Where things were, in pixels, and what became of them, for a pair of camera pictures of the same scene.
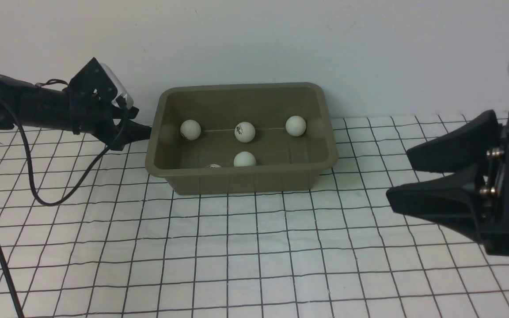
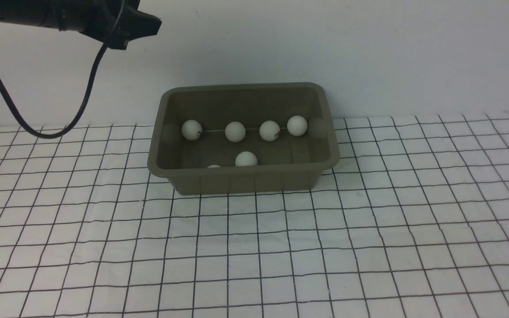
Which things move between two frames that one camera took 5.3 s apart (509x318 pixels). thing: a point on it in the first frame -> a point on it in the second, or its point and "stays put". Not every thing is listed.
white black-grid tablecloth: (86, 232) stays put
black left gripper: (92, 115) -> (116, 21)
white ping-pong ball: (190, 130) stays put
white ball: (245, 132) -> (268, 129)
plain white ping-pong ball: (244, 159) stays put
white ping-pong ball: (295, 126) stays put
